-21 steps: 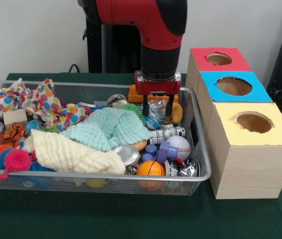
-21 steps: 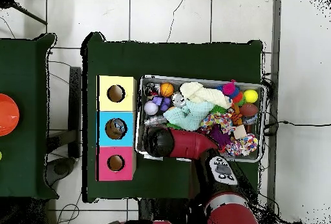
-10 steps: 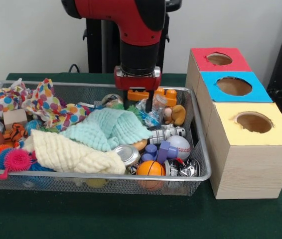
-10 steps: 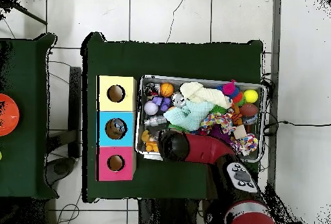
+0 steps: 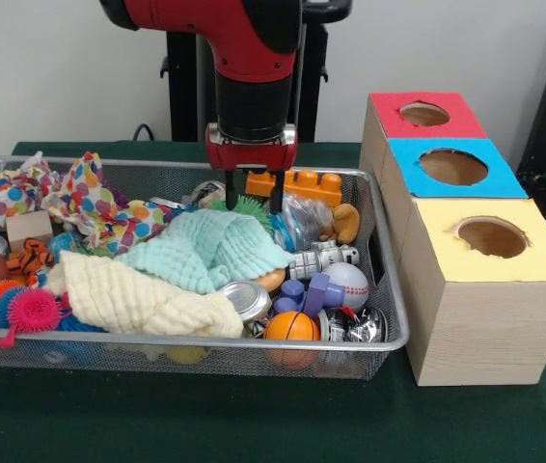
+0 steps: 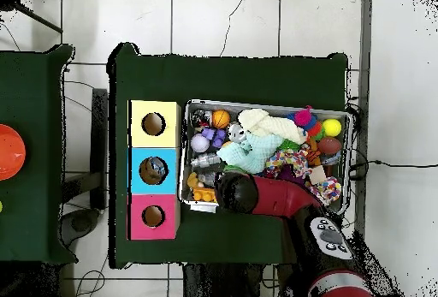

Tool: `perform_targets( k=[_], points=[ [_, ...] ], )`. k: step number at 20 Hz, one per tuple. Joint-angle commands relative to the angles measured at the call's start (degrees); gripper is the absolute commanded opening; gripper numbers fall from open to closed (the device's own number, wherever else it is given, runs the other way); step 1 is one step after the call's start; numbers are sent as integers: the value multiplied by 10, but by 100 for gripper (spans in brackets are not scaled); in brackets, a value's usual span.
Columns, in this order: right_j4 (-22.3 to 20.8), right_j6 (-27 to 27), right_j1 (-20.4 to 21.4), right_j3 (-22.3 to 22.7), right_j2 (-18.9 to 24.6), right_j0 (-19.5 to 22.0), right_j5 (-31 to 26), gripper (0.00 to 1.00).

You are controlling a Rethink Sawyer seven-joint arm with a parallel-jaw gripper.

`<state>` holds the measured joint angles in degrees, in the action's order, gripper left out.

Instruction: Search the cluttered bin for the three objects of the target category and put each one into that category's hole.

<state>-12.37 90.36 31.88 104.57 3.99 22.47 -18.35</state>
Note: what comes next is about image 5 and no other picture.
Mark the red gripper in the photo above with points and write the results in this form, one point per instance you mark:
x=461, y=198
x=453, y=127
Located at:
x=251, y=157

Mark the orange rubber toy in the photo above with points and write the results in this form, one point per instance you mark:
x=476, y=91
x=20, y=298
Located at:
x=307, y=185

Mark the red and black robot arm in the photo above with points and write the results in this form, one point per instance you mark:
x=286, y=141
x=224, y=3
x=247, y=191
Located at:
x=244, y=39

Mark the clear mesh bin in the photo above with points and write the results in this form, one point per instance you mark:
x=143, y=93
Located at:
x=157, y=359

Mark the wooden box with three holes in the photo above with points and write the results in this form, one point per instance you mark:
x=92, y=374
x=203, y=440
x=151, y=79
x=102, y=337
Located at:
x=485, y=309

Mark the green spiky ball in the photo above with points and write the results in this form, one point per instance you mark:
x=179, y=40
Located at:
x=252, y=205

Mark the mint green cloth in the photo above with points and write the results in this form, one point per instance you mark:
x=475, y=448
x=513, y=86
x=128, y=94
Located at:
x=205, y=253

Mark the silver can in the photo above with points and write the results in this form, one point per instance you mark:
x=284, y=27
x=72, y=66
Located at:
x=244, y=301

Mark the white ball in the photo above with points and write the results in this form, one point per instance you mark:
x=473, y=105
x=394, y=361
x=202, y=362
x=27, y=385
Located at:
x=347, y=285

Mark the small orange basketball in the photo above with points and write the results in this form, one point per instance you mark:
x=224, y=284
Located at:
x=290, y=326

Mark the polka dot cloth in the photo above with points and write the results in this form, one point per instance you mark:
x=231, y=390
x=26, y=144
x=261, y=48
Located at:
x=99, y=207

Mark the cream yellow cloth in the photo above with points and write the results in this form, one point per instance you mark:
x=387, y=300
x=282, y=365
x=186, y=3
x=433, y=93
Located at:
x=138, y=294

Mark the pink spiky ball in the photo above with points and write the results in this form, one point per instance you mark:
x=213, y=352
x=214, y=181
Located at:
x=34, y=309

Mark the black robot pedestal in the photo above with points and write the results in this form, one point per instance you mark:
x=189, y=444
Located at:
x=184, y=87

